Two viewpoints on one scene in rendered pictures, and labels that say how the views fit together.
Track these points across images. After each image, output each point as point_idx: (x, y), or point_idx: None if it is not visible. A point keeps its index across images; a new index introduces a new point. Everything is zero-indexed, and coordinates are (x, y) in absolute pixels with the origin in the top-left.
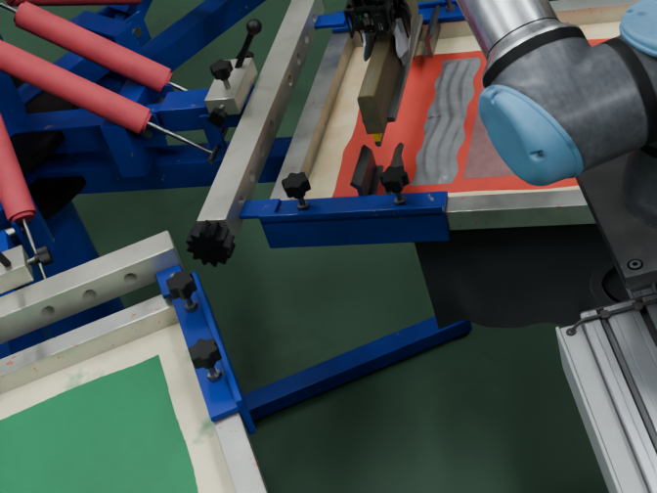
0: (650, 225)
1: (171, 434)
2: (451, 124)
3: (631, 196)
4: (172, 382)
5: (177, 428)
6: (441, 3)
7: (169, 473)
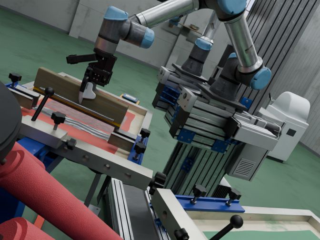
0: (233, 101)
1: (242, 234)
2: (84, 124)
3: (232, 95)
4: (217, 229)
5: (239, 232)
6: (6, 85)
7: (258, 237)
